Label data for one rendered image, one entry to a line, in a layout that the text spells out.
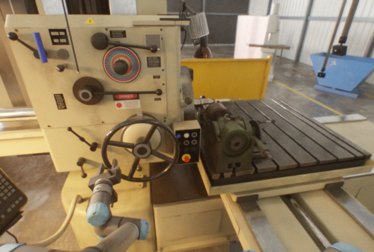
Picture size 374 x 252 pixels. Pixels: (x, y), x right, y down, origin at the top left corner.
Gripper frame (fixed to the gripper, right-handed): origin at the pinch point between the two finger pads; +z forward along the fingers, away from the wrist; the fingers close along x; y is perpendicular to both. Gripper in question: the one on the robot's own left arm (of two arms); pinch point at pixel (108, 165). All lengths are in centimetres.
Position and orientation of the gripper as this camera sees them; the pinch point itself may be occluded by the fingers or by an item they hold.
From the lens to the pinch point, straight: 109.6
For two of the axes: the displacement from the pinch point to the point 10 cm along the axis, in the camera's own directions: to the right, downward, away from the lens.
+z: -1.9, -4.7, 8.6
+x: -9.4, 3.5, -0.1
